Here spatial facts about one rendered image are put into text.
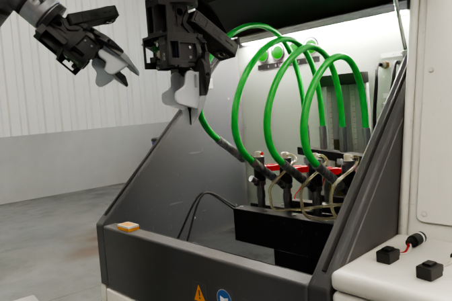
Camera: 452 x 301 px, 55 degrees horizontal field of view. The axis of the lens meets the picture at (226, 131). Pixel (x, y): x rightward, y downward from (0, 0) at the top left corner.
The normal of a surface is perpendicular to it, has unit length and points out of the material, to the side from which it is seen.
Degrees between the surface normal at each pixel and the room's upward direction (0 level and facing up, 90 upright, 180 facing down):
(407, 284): 0
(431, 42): 76
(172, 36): 90
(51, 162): 90
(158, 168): 90
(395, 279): 0
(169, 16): 90
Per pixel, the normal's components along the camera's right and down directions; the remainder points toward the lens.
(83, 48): 0.51, -0.22
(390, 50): -0.71, 0.10
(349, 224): -0.54, -0.67
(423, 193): -0.71, -0.15
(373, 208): 0.70, -0.01
